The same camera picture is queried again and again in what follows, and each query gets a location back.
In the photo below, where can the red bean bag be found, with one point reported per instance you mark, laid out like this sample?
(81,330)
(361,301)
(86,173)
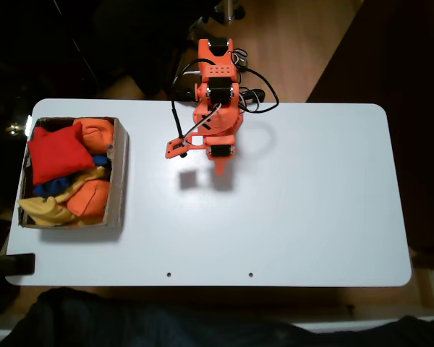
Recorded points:
(58,152)

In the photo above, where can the cardboard box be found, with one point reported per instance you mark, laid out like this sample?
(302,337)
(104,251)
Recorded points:
(118,180)

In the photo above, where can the orange bean bag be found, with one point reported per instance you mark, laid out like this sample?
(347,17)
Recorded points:
(88,199)
(99,135)

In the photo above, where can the yellow bean bag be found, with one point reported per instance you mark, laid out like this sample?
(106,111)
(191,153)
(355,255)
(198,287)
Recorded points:
(43,213)
(85,177)

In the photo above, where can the blue bean bag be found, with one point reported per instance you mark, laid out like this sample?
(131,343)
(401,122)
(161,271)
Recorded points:
(52,187)

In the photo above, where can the office chair base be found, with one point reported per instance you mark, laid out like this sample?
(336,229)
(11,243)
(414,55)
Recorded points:
(229,9)

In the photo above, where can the person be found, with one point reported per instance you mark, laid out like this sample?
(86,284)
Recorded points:
(130,321)

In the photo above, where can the black table-edge clamp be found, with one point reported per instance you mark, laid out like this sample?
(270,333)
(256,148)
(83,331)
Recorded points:
(18,264)

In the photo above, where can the orange camera mount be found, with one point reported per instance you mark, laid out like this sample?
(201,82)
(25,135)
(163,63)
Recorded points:
(175,148)

